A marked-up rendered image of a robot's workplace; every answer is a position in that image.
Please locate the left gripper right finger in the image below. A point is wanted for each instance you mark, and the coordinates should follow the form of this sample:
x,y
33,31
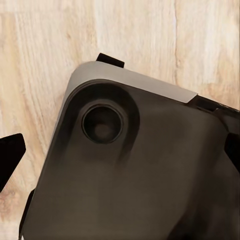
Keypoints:
x,y
232,149

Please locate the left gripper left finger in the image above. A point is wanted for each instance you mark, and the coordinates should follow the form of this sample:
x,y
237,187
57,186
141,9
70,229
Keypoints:
x,y
12,149

